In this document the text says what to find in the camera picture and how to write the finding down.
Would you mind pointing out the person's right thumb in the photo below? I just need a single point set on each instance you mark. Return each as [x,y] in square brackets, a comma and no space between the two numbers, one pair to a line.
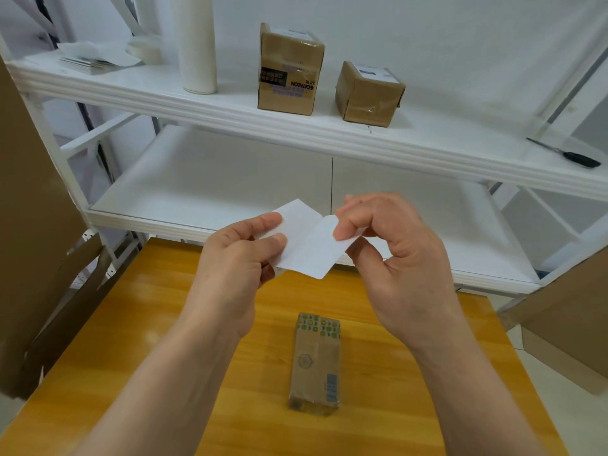
[363,261]

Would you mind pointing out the person's right forearm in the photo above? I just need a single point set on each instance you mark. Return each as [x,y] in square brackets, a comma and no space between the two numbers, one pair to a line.
[475,394]

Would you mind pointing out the white metal shelf rack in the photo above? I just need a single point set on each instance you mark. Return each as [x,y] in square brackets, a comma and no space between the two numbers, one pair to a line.
[304,151]

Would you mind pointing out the tall brown cardboard box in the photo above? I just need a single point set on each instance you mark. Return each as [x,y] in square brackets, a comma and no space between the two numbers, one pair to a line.
[289,68]

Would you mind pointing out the large flat cardboard sheet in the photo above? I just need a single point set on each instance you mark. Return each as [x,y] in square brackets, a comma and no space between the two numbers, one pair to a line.
[35,251]

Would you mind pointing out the person's right hand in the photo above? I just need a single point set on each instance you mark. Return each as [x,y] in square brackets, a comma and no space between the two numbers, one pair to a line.
[403,270]

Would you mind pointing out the short brown cardboard box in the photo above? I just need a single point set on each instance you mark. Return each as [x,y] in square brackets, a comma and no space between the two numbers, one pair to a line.
[368,94]

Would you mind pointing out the small brown cardboard parcel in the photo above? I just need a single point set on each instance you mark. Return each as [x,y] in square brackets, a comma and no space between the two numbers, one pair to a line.
[316,365]

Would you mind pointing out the white paper label sheet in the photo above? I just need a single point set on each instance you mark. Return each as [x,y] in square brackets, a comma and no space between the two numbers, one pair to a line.
[308,242]

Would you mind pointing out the white tape roll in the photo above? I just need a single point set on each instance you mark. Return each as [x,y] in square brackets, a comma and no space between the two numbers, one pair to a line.
[145,48]

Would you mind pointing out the person's left hand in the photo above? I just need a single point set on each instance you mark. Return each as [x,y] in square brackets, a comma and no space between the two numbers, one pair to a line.
[228,284]

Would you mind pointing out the white plastic film roll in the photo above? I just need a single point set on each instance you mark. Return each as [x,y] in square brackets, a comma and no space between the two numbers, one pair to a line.
[194,42]

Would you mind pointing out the stack of white label sheets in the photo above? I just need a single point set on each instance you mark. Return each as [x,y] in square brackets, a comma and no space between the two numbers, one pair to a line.
[95,59]

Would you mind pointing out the person's left forearm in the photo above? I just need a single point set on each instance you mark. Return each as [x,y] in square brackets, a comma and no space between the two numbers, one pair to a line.
[156,389]

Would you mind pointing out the open brown cardboard carton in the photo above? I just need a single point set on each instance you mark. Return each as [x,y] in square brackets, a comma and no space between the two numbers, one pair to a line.
[563,318]

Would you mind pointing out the person's left thumb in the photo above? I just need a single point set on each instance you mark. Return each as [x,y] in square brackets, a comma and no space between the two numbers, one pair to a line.
[271,246]

